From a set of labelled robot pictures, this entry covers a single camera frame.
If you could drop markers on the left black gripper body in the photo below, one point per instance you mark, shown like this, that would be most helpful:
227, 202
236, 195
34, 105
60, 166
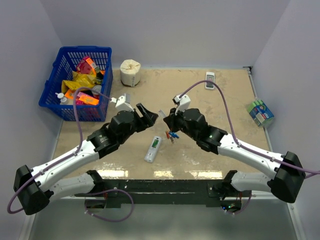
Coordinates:
140, 123

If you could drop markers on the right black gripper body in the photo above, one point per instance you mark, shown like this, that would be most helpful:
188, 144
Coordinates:
179, 121

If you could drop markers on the long white remote control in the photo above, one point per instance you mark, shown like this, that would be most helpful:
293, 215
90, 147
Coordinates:
152, 152

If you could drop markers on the green battery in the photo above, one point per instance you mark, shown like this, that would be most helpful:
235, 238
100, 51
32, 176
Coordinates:
155, 143

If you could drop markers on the white battery cover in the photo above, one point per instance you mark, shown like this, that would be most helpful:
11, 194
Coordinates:
161, 113

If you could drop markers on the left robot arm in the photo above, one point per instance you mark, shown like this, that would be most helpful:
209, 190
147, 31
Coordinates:
34, 186

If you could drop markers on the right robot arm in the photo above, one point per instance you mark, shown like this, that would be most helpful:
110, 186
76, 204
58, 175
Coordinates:
279, 174

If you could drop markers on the small white remote control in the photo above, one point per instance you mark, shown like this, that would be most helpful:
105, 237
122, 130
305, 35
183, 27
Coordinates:
210, 80

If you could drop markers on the wrapped toilet paper roll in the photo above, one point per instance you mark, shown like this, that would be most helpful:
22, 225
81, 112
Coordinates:
130, 72

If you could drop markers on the red tin can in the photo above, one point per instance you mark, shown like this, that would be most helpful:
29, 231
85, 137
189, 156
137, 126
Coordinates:
96, 91

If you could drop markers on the orange pink snack pack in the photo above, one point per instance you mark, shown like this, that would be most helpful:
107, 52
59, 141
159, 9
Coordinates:
81, 98

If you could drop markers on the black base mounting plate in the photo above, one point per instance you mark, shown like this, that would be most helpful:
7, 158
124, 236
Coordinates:
209, 193

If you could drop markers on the yellow snack bag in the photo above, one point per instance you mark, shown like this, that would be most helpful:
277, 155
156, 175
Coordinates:
78, 80

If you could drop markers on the white small bottle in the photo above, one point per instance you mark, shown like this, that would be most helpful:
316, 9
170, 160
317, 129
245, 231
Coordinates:
63, 100

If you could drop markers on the pink snack box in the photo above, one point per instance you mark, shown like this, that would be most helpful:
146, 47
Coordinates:
86, 66

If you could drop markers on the green blue sponge pack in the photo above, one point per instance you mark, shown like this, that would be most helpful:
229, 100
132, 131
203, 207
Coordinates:
260, 113

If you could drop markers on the blue plastic basket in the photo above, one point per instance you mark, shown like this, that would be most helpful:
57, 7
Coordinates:
66, 61

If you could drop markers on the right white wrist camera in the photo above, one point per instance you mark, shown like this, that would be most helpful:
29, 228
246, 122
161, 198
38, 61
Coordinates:
182, 103

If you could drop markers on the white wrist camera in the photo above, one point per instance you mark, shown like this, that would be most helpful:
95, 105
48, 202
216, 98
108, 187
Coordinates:
182, 103
122, 103

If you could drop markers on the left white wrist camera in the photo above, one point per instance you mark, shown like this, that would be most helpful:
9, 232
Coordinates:
122, 103

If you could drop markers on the aluminium frame rail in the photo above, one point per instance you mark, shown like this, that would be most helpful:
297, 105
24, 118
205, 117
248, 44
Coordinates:
292, 211

